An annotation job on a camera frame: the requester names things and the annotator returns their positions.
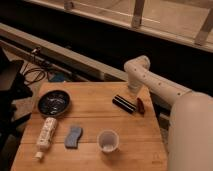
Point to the blue sponge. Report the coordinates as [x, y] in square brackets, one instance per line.
[71, 140]

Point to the white plastic cup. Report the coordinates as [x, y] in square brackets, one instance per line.
[108, 141]

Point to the white tube with cap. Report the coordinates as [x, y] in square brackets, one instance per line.
[45, 136]

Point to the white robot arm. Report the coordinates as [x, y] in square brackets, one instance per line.
[190, 138]

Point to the translucent yellowish pusher tool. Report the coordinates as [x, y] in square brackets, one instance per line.
[134, 91]

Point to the small red brown object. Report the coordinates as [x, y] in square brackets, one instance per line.
[140, 106]

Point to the dark round plate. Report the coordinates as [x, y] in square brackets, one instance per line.
[54, 103]

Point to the blue object on floor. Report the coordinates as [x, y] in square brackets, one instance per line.
[58, 78]

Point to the black striped eraser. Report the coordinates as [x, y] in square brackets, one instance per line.
[124, 104]

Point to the black equipment at left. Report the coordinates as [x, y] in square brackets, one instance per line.
[12, 87]

